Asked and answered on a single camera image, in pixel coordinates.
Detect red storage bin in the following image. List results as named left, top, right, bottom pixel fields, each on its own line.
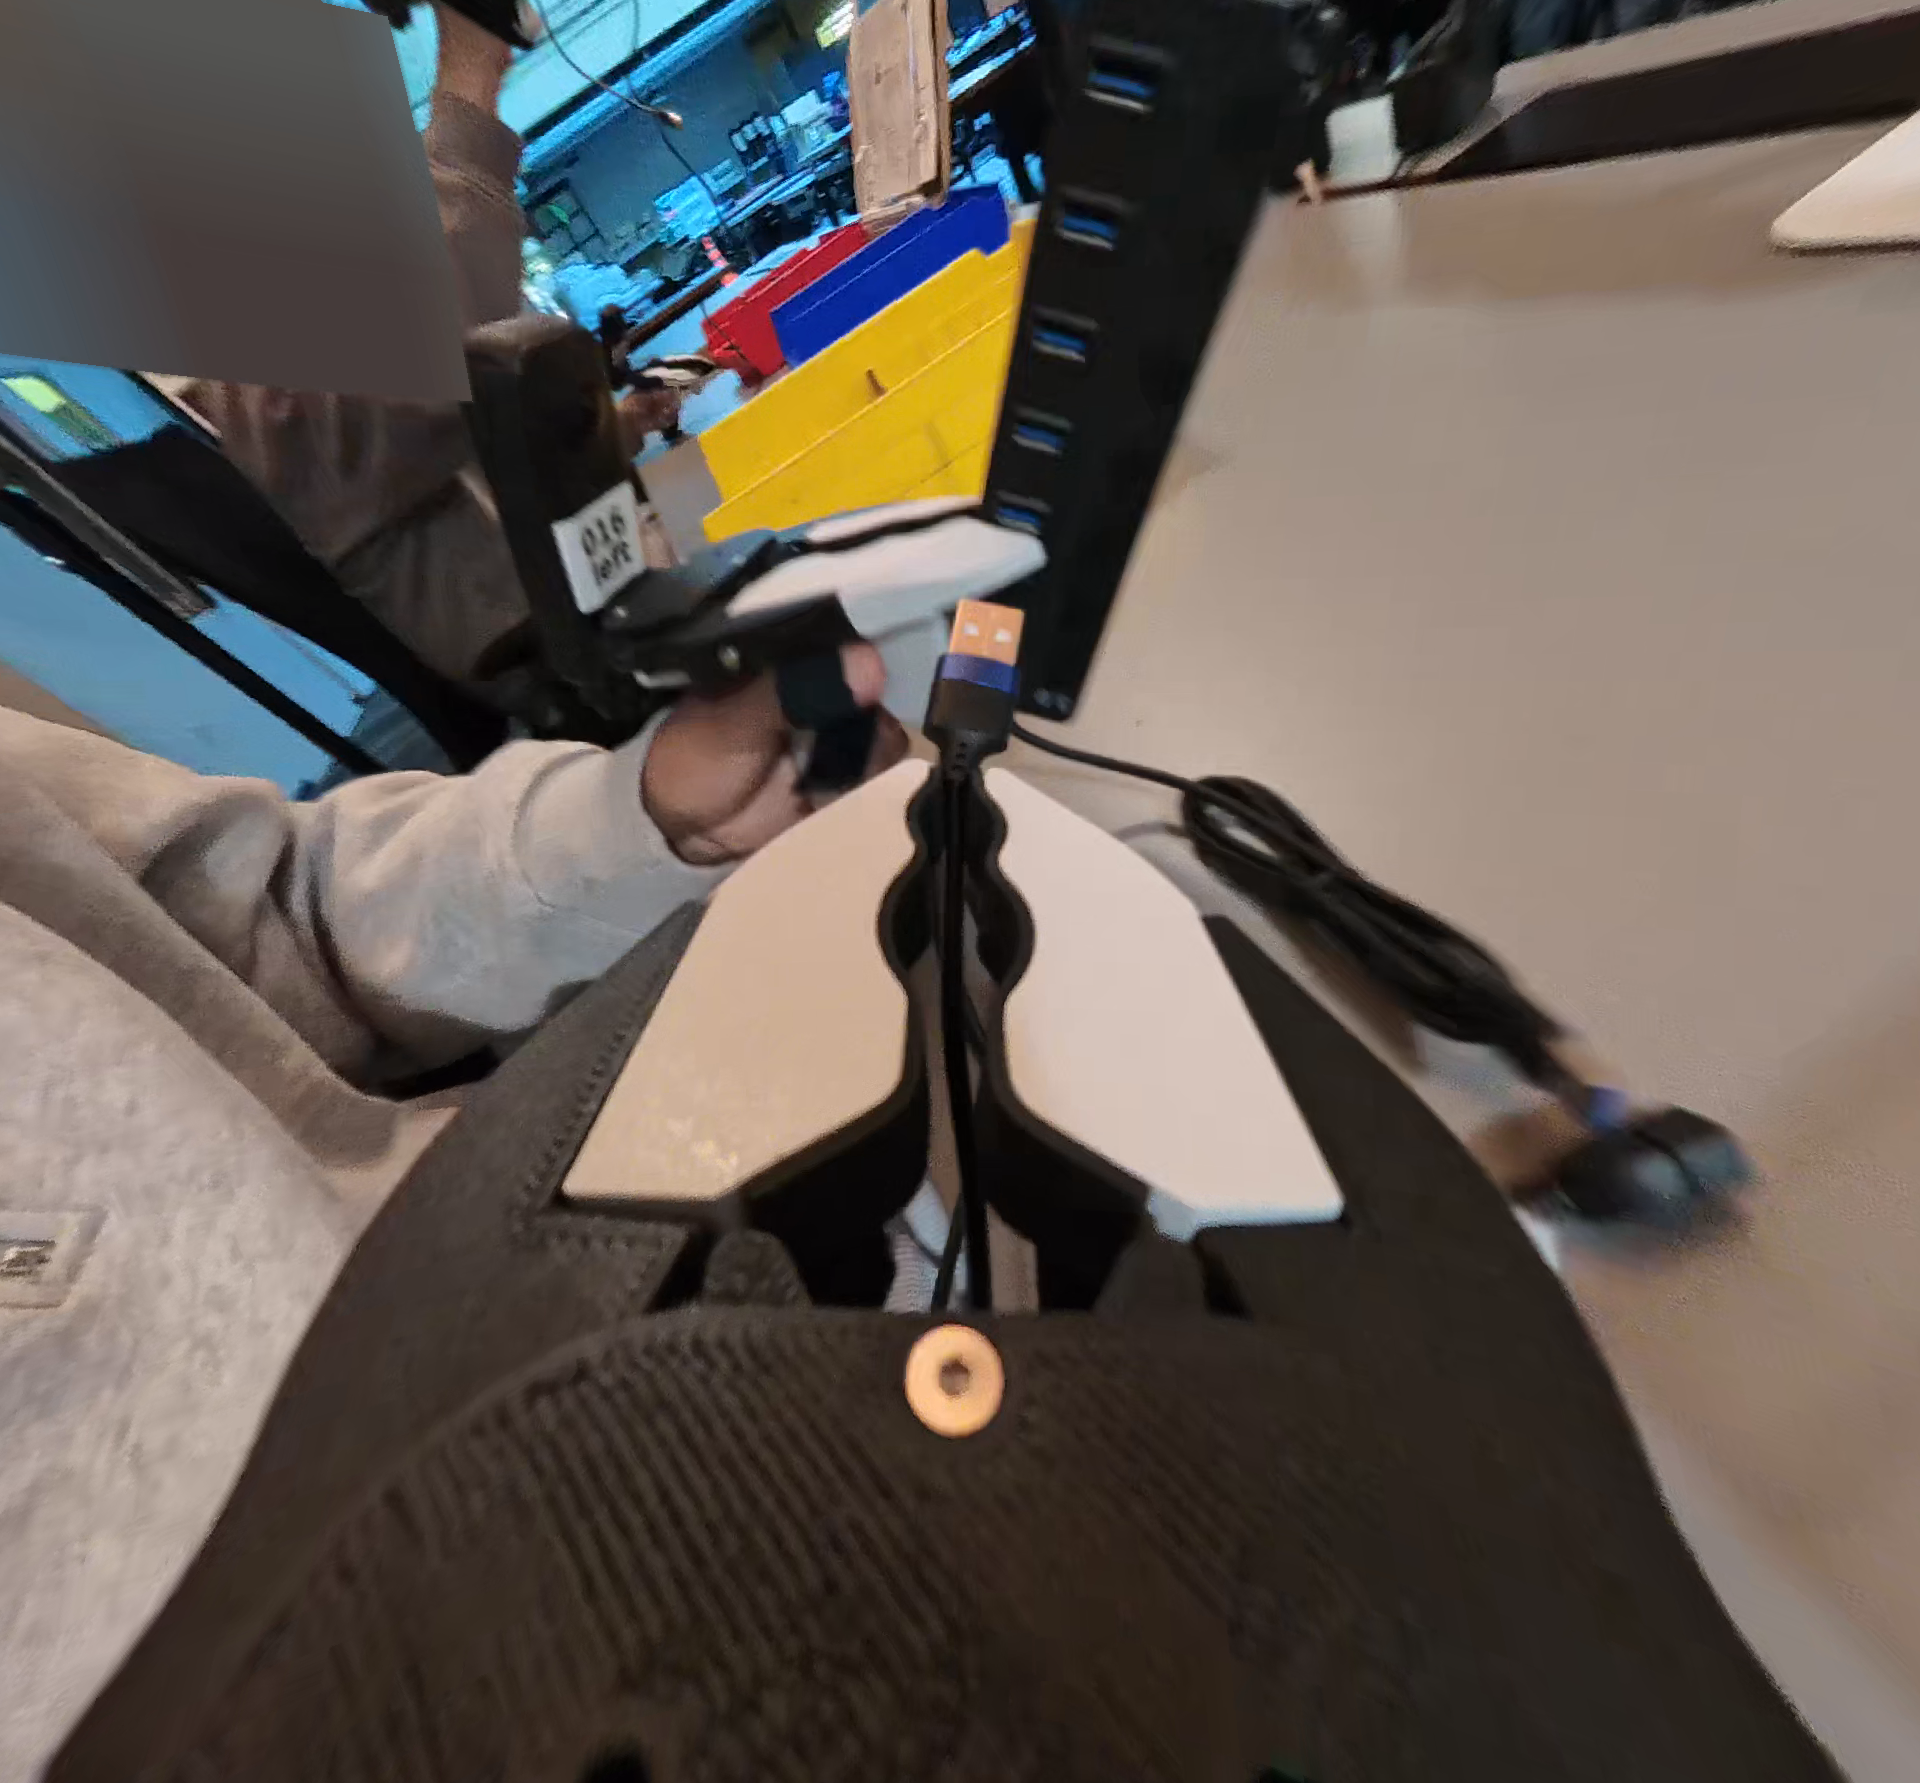
left=701, top=222, right=874, bottom=386

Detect person's grey sweatshirt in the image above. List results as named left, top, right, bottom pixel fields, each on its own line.
left=0, top=898, right=466, bottom=1783

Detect black cable with blue plug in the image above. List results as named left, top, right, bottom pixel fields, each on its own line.
left=899, top=596, right=1038, bottom=1316

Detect black USB hub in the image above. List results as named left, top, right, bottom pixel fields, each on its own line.
left=979, top=0, right=1348, bottom=722

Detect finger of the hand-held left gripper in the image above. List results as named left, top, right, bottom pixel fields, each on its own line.
left=726, top=520, right=1050, bottom=634
left=802, top=499, right=998, bottom=544

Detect white flat board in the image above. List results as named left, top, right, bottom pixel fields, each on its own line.
left=1772, top=110, right=1920, bottom=258

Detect person's left hand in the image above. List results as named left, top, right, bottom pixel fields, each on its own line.
left=641, top=642, right=913, bottom=867

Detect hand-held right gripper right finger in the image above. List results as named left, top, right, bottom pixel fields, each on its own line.
left=974, top=763, right=1348, bottom=1242

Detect blue storage bin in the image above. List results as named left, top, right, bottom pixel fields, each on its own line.
left=771, top=184, right=1012, bottom=366

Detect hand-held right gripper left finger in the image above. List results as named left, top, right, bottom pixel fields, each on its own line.
left=561, top=754, right=946, bottom=1210

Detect yellow storage bin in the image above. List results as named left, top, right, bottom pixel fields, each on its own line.
left=698, top=214, right=1044, bottom=549

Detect black hub cable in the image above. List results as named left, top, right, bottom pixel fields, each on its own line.
left=1006, top=715, right=1758, bottom=1227

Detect cardboard strip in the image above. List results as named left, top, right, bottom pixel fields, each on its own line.
left=845, top=0, right=957, bottom=236

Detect person's left forearm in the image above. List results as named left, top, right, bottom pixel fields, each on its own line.
left=0, top=702, right=724, bottom=1098

